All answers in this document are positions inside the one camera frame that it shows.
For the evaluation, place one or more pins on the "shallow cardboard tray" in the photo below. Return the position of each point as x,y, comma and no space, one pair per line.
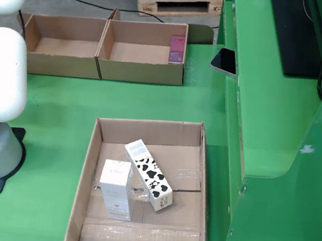
173,215

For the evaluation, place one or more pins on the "wooden pallet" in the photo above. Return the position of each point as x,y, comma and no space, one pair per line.
176,11

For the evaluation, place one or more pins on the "small pink carton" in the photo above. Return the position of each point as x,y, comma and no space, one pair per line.
177,49

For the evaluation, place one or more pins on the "black monitor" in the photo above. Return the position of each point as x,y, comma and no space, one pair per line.
298,40

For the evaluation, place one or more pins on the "cow print carton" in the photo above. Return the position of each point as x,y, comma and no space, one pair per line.
150,174

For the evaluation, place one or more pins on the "green metal workstation stand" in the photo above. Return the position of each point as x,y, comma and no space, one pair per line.
278,139

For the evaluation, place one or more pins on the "brown cardboard box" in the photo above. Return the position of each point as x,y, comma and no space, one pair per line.
62,65
137,71

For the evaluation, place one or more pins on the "white silver cosmetic carton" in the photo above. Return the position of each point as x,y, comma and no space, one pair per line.
115,185

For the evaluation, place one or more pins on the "black smartphone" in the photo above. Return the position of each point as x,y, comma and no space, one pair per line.
224,61

